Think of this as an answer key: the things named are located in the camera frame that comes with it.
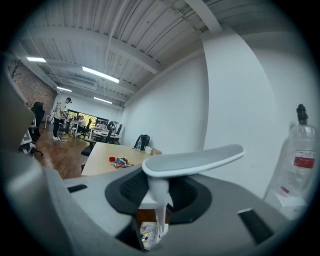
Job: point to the paper litter scraps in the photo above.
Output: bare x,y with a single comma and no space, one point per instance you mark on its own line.
145,236

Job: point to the black mesh office chair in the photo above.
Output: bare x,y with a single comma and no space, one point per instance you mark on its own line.
111,130

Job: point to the round white table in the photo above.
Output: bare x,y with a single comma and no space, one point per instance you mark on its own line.
100,133

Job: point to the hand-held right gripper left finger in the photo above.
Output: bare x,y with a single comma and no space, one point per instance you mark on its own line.
95,212

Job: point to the red round lid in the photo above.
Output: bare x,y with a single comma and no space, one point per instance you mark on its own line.
112,159

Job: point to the small clear water bottle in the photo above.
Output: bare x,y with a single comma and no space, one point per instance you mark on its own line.
139,145

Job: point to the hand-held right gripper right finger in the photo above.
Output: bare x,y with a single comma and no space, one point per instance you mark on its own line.
220,230

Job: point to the white mug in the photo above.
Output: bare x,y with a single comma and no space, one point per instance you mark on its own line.
148,150

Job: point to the black bag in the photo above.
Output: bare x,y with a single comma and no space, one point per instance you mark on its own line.
143,141

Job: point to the white office desk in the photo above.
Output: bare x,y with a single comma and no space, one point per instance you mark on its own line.
71,125

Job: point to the window strip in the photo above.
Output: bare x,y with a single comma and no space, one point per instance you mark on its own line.
92,116

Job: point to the large clear dispenser water jug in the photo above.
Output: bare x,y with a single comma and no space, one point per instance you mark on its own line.
300,155

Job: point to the light wooden table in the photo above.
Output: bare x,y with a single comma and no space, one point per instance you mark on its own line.
102,160

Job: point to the ceiling strip light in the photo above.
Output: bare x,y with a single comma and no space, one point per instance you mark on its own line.
100,74
103,100
64,89
36,59

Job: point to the pile of colourful snack packets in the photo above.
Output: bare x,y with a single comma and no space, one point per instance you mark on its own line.
122,162

